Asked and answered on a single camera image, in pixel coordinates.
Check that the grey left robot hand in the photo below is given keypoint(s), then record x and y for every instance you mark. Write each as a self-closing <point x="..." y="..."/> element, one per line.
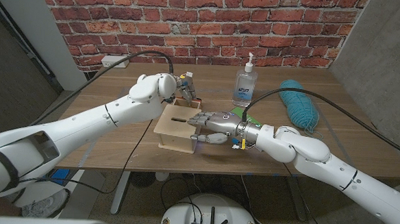
<point x="187" y="87"/>

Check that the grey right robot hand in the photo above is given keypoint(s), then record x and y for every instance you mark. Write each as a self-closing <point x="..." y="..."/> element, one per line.
<point x="227" y="123"/>

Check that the wooden box with slot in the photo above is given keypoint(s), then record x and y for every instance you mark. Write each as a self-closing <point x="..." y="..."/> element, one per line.
<point x="173" y="134"/>

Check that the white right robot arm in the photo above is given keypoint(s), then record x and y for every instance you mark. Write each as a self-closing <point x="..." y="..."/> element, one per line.
<point x="320" y="163"/>

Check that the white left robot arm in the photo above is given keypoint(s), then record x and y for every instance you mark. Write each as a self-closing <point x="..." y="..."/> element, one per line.
<point x="82" y="130"/>

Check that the green and white package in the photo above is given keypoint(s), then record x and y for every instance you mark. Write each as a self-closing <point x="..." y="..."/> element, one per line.
<point x="241" y="111"/>

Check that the clear hand sanitizer pump bottle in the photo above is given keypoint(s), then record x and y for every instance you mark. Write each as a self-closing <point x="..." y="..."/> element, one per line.
<point x="244" y="90"/>

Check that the teal yarn skein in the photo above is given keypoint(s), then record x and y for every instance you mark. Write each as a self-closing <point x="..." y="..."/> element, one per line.
<point x="299" y="107"/>

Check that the white power outlet strip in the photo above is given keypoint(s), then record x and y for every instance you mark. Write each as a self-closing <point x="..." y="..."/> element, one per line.
<point x="120" y="62"/>

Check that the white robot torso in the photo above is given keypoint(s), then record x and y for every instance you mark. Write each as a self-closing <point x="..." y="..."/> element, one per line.
<point x="212" y="205"/>

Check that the red brick print backdrop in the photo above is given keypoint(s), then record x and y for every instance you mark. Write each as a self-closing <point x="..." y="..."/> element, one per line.
<point x="259" y="26"/>

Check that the dark table leg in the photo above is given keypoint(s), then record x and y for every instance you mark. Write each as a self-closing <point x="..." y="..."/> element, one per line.
<point x="296" y="199"/>

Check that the white table leg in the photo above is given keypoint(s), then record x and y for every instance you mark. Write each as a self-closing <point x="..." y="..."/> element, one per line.
<point x="120" y="190"/>

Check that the grey sneaker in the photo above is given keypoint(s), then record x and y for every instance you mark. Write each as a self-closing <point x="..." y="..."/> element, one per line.
<point x="44" y="205"/>

